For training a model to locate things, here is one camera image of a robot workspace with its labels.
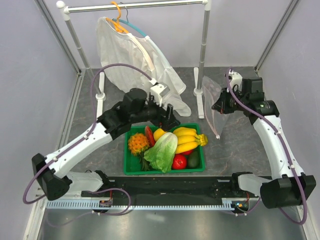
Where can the green plastic lettuce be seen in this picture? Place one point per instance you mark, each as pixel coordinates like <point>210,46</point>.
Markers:
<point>161,155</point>

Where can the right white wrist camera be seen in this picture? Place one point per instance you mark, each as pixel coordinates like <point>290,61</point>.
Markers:
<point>234,81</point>

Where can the silver white clothes rack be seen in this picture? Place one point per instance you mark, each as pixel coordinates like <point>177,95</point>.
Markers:
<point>198,72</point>

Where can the white garment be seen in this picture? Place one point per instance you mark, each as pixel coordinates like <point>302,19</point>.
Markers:
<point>125,48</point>

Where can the white slotted cable duct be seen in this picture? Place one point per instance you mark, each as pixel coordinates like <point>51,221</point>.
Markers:
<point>94,204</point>

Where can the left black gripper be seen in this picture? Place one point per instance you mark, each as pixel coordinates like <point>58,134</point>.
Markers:
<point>170,120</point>

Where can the red fruit under bananas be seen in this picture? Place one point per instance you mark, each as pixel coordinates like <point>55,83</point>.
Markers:
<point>187,153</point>

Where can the red watermelon slice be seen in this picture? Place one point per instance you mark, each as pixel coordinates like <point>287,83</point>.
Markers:
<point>149,135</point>

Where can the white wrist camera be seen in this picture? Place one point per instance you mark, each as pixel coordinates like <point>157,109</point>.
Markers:
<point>234,81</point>
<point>159,91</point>

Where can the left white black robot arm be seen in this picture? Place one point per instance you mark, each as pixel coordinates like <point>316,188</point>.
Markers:
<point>53,171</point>

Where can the red tomato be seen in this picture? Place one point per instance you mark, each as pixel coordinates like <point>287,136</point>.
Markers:
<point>179,162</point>

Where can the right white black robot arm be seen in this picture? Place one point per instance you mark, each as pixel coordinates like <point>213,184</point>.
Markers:
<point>289,185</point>

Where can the green plastic tray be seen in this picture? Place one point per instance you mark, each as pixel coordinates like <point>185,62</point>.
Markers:
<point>132,165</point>

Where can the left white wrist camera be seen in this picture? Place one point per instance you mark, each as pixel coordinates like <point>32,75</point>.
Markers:
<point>159,91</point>

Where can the clear dotted zip top bag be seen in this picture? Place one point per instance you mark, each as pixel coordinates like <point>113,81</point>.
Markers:
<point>211,91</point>

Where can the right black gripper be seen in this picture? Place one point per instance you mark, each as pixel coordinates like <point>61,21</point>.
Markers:
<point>221,105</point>

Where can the dark green avocado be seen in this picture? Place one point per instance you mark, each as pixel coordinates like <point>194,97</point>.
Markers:
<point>193,160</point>

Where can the teal clothes hanger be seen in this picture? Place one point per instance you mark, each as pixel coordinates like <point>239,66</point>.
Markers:
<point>126,22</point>

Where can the orange plastic pineapple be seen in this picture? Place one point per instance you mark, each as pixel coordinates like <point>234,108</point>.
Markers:
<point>138,144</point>

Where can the orange clothes hanger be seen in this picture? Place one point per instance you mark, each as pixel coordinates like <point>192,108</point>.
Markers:
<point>116,23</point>

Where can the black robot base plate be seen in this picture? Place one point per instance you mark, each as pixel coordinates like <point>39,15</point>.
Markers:
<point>177,190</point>

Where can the yellow lemon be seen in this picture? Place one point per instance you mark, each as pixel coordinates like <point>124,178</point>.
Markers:
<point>158,133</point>

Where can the yellow banana bunch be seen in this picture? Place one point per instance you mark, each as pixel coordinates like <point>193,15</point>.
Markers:
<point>188,139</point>

